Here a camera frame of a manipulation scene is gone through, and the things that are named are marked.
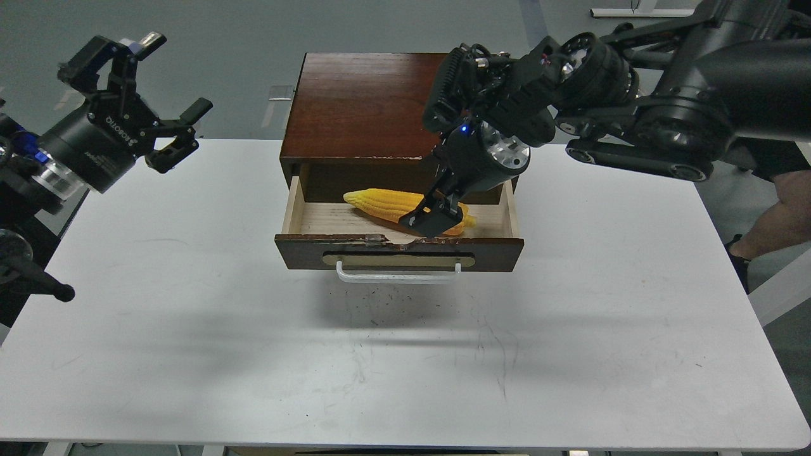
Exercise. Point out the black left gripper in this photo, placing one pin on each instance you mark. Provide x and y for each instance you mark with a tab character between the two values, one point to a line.
100	147

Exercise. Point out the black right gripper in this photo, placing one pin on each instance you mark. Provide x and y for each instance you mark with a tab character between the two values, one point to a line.
474	158

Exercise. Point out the yellow corn cob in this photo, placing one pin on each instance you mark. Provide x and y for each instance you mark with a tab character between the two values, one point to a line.
391	205

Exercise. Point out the wooden drawer with white handle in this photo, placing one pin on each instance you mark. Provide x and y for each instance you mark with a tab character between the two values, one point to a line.
319	235

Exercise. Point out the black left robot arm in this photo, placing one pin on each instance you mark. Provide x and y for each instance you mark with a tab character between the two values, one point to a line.
33	182

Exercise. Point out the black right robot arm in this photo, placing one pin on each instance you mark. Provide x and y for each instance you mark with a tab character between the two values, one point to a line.
666	99

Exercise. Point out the dark wooden drawer cabinet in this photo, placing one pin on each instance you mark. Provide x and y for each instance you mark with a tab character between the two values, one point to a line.
356	123

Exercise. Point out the white table base bar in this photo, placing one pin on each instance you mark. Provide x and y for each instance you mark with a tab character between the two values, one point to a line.
639	12

